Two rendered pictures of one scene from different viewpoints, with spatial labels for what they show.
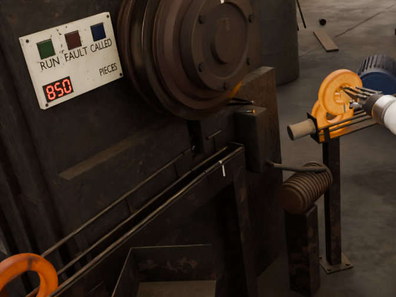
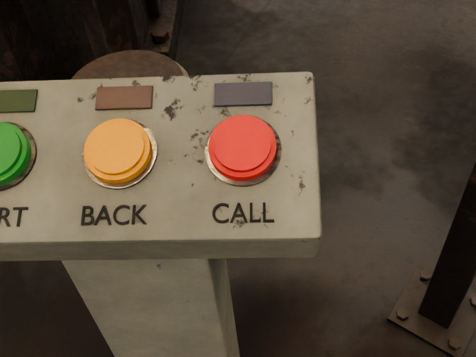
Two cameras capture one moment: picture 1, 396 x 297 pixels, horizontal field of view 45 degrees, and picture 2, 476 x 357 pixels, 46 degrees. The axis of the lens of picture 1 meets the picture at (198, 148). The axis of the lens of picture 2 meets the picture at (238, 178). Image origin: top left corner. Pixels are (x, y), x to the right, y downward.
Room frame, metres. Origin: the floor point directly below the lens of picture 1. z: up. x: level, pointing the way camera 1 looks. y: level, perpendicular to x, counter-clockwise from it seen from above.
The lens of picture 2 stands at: (1.24, -1.27, 0.85)
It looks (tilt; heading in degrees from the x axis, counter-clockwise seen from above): 49 degrees down; 50
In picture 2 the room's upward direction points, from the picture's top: 6 degrees counter-clockwise
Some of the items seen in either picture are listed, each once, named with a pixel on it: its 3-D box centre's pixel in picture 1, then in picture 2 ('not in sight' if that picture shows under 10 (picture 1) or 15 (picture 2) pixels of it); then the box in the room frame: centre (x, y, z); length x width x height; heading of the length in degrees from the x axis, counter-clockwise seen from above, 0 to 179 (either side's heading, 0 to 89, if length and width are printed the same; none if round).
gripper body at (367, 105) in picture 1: (372, 103); not in sight; (1.36, -0.56, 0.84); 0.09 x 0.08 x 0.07; 17
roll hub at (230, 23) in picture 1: (221, 40); not in sight; (1.32, -0.11, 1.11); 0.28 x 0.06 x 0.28; 134
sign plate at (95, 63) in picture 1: (76, 59); not in sight; (1.24, 0.28, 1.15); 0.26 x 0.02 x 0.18; 134
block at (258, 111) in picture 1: (253, 139); not in sight; (1.57, -0.20, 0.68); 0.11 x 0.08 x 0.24; 44
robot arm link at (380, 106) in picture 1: (388, 111); not in sight; (1.29, -0.58, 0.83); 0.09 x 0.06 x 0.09; 107
